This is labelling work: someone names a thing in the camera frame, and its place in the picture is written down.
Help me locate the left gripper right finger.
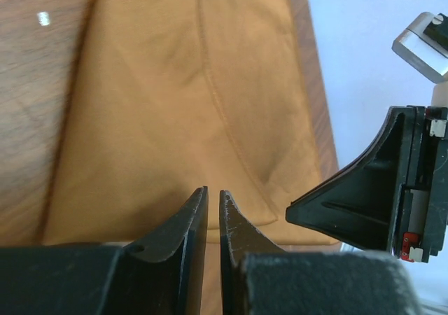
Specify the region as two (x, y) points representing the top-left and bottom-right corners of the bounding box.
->
(219, 190), (424, 314)

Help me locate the orange cloth napkin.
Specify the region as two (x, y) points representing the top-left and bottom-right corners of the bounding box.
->
(41, 0), (342, 315)

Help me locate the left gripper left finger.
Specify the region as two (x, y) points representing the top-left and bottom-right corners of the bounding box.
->
(1, 187), (208, 314)

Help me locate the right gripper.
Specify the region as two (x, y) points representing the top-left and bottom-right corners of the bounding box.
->
(286, 106), (447, 263)

